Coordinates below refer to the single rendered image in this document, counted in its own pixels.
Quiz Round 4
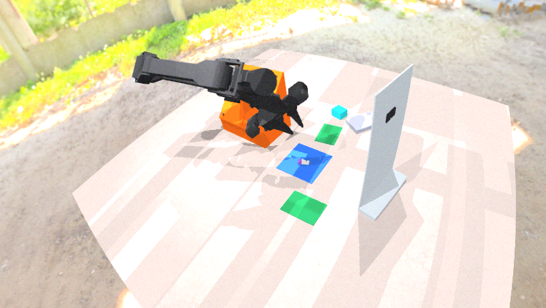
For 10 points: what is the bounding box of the green translucent square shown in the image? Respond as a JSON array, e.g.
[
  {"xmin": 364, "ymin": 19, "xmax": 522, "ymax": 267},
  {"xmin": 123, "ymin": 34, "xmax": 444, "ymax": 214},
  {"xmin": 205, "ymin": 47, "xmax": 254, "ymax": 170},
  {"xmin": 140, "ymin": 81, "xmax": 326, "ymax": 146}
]
[{"xmin": 280, "ymin": 190, "xmax": 327, "ymax": 226}]

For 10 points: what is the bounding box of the small cyan cube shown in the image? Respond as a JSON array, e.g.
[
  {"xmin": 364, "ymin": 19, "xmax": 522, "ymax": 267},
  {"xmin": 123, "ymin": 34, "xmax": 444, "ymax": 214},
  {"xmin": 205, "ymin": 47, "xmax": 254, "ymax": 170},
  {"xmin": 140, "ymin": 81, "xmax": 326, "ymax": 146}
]
[{"xmin": 331, "ymin": 104, "xmax": 347, "ymax": 120}]

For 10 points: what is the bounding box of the white panel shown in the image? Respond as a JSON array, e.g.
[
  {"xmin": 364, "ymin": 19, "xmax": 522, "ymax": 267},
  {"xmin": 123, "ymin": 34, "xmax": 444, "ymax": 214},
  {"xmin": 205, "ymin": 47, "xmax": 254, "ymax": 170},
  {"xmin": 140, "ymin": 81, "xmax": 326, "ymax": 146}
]
[{"xmin": 358, "ymin": 64, "xmax": 414, "ymax": 221}]

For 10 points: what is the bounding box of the green flat square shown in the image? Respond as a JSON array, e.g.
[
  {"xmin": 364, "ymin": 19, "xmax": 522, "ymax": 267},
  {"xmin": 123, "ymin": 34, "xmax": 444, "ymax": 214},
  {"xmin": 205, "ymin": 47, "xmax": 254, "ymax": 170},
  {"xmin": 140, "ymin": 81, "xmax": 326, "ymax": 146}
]
[{"xmin": 315, "ymin": 123, "xmax": 342, "ymax": 145}]

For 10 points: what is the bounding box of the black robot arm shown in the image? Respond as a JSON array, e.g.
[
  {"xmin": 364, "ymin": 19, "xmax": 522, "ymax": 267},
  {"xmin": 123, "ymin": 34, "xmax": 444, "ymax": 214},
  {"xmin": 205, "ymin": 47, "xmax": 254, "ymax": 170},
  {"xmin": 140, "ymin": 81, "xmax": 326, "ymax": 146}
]
[{"xmin": 132, "ymin": 51, "xmax": 287, "ymax": 131}]

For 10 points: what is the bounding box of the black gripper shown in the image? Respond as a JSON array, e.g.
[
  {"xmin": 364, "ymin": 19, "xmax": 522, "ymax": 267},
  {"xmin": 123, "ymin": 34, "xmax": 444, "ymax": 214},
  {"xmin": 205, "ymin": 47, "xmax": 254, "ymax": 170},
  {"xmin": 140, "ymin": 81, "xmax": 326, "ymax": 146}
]
[{"xmin": 245, "ymin": 81, "xmax": 308, "ymax": 139}]

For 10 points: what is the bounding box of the blue square mat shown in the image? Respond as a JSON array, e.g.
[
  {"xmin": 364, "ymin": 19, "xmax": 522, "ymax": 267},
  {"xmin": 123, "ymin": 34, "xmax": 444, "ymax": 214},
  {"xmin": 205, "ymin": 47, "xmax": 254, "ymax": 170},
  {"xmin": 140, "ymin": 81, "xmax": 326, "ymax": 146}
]
[{"xmin": 277, "ymin": 143, "xmax": 333, "ymax": 183}]

